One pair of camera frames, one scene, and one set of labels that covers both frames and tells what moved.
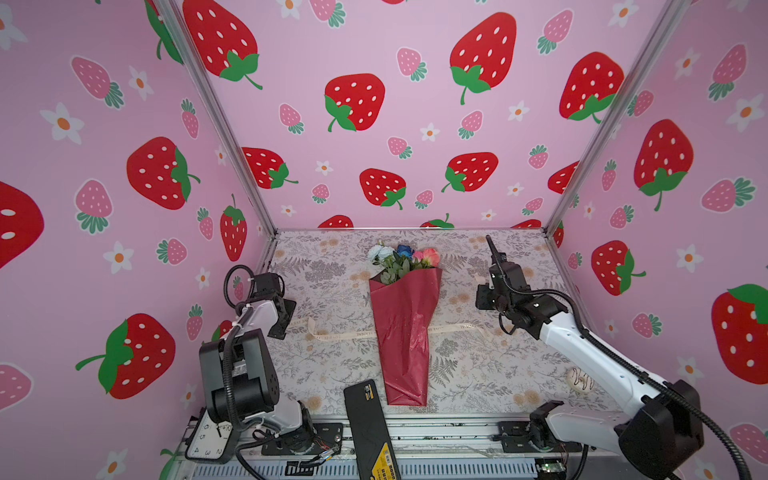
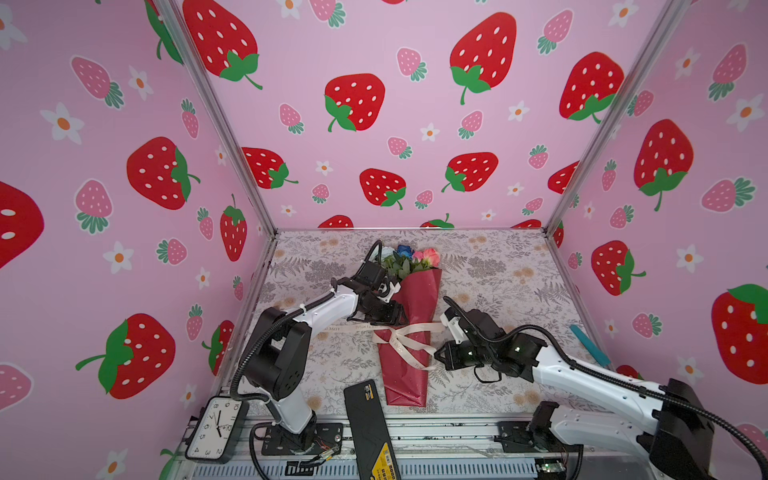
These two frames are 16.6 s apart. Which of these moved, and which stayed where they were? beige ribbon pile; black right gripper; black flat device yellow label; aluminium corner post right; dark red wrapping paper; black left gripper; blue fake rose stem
Moved: black right gripper; beige ribbon pile; black left gripper
Stayed: dark red wrapping paper; aluminium corner post right; black flat device yellow label; blue fake rose stem
